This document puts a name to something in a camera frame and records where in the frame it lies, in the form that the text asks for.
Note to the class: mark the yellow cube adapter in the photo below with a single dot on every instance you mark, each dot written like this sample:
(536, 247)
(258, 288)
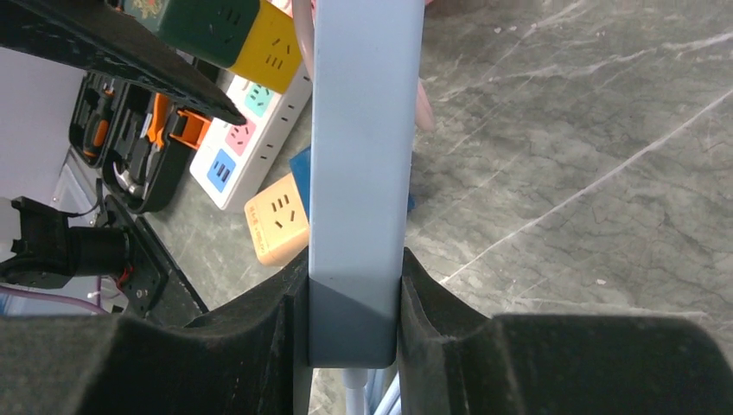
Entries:
(270, 55)

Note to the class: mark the dark blue cube adapter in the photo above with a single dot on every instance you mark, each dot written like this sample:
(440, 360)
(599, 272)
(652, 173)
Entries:
(300, 169)

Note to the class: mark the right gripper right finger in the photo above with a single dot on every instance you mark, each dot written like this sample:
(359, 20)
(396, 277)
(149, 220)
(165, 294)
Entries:
(454, 360)

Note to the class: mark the white power strip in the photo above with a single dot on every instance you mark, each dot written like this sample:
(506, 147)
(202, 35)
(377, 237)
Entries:
(233, 160)

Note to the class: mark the tan cube adapter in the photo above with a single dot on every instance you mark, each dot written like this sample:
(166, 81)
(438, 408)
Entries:
(278, 222)

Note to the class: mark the black tool case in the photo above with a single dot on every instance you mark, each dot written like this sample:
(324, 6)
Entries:
(108, 130)

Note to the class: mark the green cube adapter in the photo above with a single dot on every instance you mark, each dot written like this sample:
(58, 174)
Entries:
(211, 30)

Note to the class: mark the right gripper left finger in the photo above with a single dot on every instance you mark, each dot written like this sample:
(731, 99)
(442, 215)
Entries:
(249, 356)

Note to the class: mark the light blue power strip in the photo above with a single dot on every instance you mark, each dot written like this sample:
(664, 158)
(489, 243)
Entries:
(367, 56)

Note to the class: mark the orange pliers in case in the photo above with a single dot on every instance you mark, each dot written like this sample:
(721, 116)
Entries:
(158, 118)

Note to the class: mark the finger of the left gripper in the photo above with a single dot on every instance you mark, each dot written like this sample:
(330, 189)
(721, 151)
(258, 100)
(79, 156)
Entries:
(93, 36)

